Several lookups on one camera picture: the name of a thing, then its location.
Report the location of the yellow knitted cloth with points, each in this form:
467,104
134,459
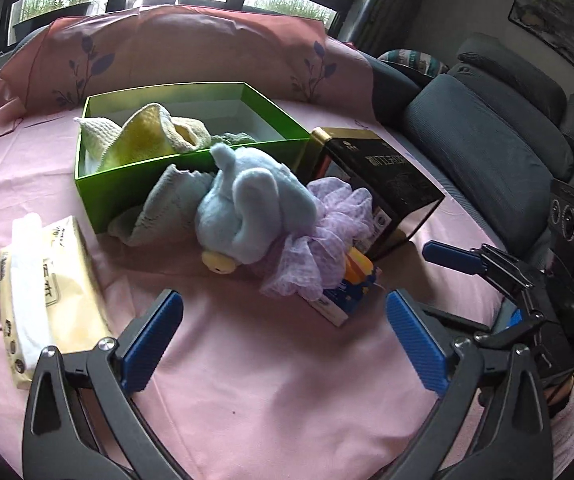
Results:
142,135

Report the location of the yellow tissue pack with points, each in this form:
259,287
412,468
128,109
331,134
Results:
67,290

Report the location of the grey sofa headrest cushion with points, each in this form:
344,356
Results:
512,70

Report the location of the purple mesh bath pouf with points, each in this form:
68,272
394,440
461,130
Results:
317,240

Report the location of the striped pillow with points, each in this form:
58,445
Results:
412,62

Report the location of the small printed carton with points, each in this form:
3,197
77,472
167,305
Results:
352,290

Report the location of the grey curtain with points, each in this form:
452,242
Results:
387,0

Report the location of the dark green cloth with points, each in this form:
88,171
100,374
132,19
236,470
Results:
234,138

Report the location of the blue plush elephant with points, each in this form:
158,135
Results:
257,200

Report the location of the grey-green knitted towel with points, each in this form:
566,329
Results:
167,205

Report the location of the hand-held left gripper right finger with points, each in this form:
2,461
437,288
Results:
414,340

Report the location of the pink leaf-print pillow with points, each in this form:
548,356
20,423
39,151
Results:
192,50

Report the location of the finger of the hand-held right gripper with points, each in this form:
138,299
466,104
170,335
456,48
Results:
449,256
459,321

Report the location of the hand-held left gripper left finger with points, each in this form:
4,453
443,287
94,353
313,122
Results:
152,340

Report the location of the long grass planter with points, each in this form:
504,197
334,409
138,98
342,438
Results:
292,7
52,15

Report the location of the black tin box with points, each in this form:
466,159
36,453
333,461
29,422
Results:
392,180

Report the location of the green cardboard box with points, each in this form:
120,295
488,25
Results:
117,195

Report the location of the pink bedsheet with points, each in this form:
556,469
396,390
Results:
267,410

